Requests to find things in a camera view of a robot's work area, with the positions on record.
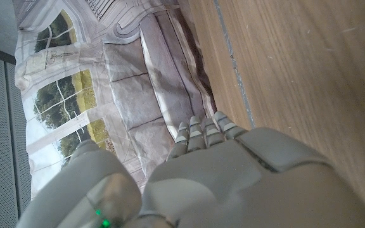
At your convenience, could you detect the printed living room backdrop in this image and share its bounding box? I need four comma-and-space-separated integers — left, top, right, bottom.
13, 0, 218, 200

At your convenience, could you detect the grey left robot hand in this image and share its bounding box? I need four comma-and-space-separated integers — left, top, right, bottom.
16, 110, 365, 228

